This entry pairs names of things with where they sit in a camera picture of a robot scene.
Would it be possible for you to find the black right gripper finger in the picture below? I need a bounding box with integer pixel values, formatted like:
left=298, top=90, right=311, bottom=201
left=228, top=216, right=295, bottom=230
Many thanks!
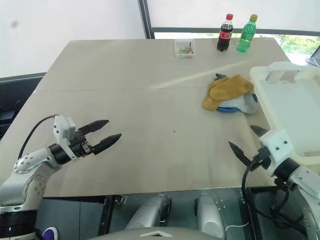
left=250, top=124, right=270, bottom=138
left=227, top=141, right=253, bottom=167

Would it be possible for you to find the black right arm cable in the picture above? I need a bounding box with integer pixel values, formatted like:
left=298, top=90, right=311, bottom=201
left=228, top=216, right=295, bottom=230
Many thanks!
left=240, top=149, right=309, bottom=236

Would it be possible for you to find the black table leg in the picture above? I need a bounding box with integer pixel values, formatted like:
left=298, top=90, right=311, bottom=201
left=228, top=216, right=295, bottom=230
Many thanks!
left=96, top=194, right=129, bottom=236
left=240, top=187, right=264, bottom=240

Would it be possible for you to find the black furniture beside table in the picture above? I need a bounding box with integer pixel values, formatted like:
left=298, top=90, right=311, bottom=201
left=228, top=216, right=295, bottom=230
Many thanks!
left=0, top=72, right=48, bottom=141

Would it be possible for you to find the thin white cable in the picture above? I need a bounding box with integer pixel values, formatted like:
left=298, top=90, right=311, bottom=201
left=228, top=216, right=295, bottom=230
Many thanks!
left=224, top=221, right=251, bottom=231

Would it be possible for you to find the green bottle with yellow cap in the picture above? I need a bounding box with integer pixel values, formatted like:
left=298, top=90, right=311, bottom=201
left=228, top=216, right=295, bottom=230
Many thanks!
left=236, top=13, right=259, bottom=53

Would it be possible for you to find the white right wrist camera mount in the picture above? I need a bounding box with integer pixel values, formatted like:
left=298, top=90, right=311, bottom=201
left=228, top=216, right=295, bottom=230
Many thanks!
left=258, top=129, right=295, bottom=178

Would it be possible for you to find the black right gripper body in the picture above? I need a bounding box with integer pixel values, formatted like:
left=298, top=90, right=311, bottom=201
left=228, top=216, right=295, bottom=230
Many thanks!
left=250, top=146, right=273, bottom=173

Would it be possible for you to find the silver left robot thigh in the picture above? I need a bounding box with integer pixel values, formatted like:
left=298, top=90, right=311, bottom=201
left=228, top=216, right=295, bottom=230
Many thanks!
left=124, top=194, right=173, bottom=231

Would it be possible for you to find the dark laptop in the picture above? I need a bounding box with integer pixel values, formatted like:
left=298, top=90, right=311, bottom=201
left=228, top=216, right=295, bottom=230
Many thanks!
left=305, top=46, right=320, bottom=68

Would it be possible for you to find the cream plastic basket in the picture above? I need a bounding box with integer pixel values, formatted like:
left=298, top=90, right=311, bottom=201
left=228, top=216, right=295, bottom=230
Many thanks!
left=249, top=61, right=320, bottom=174

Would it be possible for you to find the colourful small clips pile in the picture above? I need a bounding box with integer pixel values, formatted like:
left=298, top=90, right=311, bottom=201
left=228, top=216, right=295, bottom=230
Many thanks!
left=177, top=42, right=195, bottom=56

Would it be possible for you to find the mustard yellow sock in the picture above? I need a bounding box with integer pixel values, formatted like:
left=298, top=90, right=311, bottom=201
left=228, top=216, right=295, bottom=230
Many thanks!
left=201, top=74, right=255, bottom=112

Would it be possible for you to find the dark window frame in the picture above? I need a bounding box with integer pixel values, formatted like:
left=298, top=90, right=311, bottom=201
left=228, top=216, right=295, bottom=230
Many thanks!
left=137, top=0, right=320, bottom=40

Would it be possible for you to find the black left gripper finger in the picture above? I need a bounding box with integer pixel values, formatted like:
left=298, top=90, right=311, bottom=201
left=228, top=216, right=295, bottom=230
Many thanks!
left=79, top=119, right=110, bottom=135
left=92, top=133, right=122, bottom=156

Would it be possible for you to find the grey robot torso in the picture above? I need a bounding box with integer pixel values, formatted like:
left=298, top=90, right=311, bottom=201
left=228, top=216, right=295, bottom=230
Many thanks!
left=86, top=225, right=221, bottom=240

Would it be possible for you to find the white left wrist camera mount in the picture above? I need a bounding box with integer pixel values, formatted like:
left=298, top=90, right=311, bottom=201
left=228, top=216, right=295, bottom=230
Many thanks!
left=52, top=114, right=76, bottom=161

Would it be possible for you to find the silver right robot thigh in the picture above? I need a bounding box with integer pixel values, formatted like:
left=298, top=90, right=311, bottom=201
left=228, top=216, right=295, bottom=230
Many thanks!
left=194, top=193, right=226, bottom=240

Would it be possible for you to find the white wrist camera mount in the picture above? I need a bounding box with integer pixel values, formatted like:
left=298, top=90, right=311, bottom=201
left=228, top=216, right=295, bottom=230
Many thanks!
left=52, top=114, right=76, bottom=161
left=258, top=129, right=295, bottom=178

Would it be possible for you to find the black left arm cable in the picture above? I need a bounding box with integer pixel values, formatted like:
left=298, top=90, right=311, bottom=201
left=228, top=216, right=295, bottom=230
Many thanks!
left=18, top=114, right=60, bottom=161

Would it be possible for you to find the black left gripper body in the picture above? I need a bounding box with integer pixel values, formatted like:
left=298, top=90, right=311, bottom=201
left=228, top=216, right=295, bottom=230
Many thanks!
left=68, top=129, right=97, bottom=160

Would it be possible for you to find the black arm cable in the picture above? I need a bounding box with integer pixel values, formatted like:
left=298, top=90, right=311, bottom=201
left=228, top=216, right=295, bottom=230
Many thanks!
left=18, top=114, right=60, bottom=161
left=240, top=149, right=309, bottom=236

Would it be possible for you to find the purple and white object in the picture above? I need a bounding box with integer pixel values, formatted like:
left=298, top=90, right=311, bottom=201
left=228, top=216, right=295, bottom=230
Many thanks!
left=40, top=225, right=61, bottom=240

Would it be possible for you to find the light grey sock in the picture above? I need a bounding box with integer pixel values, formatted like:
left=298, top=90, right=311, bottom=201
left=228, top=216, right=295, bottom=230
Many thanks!
left=220, top=93, right=260, bottom=116

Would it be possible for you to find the small clear plastic box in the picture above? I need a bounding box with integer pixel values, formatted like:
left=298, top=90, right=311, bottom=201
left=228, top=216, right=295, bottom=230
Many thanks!
left=173, top=38, right=196, bottom=60

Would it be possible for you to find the cola bottle with red cap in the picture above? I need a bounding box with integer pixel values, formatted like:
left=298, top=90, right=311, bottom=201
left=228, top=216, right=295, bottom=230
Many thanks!
left=216, top=13, right=235, bottom=53

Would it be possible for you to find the silver robot thigh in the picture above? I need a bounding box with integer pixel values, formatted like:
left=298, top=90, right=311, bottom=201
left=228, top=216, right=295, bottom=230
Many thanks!
left=124, top=194, right=173, bottom=231
left=194, top=193, right=226, bottom=240

